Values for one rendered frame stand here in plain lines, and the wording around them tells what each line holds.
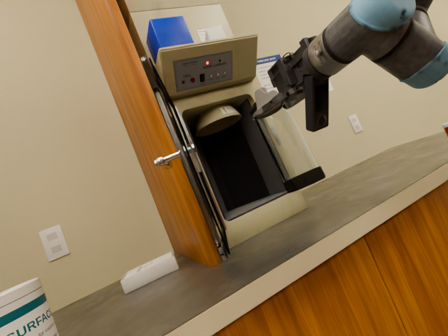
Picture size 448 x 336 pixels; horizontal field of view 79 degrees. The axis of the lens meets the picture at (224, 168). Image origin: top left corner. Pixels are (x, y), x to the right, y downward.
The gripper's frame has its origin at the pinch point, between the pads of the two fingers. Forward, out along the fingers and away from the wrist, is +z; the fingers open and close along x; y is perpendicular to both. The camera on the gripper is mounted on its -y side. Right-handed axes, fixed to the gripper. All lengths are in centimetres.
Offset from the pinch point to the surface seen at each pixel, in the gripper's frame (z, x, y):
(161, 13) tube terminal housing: 19, 9, 46
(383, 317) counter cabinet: -7, 1, -52
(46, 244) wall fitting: 62, 67, -6
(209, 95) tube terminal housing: 19.5, 4.4, 16.3
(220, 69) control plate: 13.3, 0.7, 21.0
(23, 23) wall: 62, 49, 82
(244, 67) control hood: 14.2, -8.2, 20.2
